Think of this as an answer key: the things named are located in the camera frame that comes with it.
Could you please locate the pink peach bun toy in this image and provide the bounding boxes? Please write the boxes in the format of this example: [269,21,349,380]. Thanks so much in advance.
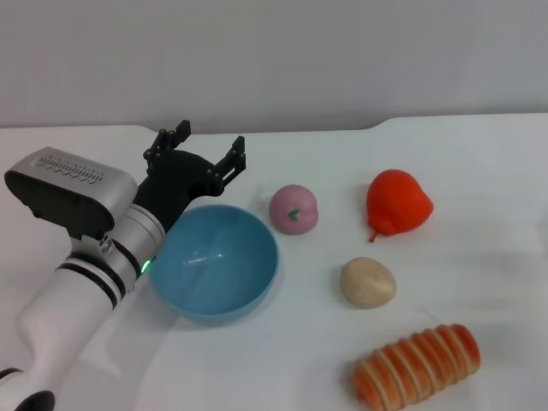
[268,184,319,236]

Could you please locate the blue plastic bowl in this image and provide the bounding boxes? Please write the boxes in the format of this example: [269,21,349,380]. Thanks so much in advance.
[147,204,280,327]

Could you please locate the beige egg yolk pastry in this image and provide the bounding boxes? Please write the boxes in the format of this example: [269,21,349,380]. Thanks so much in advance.
[340,256,397,309]

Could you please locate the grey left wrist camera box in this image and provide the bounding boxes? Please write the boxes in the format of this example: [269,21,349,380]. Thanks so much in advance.
[3,146,139,241]

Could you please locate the striped orange bread roll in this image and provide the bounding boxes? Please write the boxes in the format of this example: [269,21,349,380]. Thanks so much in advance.
[349,323,482,408]

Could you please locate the orange pear toy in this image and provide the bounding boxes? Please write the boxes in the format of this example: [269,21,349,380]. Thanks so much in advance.
[366,169,434,243]

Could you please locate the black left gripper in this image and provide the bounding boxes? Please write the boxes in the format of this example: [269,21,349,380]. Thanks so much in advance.
[134,119,248,229]

